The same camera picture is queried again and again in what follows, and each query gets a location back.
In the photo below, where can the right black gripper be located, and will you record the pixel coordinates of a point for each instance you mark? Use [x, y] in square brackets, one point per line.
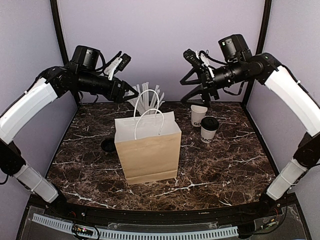
[207, 82]

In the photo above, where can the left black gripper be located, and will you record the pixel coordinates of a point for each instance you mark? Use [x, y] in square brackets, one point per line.
[118, 97]

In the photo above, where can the white paper coffee cup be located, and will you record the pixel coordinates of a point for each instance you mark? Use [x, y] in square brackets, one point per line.
[206, 136]

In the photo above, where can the brown paper bag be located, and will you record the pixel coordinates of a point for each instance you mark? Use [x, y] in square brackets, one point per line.
[148, 146]

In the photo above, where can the black plastic cup lid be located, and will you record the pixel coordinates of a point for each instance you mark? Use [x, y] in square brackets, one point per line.
[210, 123]

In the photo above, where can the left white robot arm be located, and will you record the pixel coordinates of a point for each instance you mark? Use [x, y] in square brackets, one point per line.
[87, 71]

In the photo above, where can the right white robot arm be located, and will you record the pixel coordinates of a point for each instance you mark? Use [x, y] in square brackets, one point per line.
[269, 72]

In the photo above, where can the bundle of wrapped white straws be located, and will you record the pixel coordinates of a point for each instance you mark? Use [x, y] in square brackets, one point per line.
[148, 98]

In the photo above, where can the spare white paper cup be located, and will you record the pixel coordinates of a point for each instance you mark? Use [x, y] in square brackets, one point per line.
[197, 114]

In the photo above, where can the white cup holding straws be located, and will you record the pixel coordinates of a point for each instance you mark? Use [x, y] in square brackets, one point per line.
[152, 112]

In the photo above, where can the spare black cup lid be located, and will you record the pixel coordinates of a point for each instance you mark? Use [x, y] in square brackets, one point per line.
[108, 145]

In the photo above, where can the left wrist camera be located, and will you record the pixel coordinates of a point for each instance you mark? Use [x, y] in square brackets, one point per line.
[117, 63]

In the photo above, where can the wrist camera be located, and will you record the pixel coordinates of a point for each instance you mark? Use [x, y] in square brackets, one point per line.
[198, 61]
[117, 63]

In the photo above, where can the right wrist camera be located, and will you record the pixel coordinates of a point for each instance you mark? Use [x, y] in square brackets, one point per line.
[198, 61]

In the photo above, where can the right black frame post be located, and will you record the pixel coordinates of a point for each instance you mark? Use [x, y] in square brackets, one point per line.
[260, 45]

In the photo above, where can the black frame post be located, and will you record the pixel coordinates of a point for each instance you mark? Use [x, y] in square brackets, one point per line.
[260, 45]
[59, 31]

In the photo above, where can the left black frame post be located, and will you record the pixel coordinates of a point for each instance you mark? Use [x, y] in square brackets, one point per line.
[59, 31]

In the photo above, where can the black front rail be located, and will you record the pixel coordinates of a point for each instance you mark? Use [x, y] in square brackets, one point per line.
[243, 214]

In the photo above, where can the white cable duct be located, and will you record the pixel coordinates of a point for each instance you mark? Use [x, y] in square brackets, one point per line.
[121, 231]

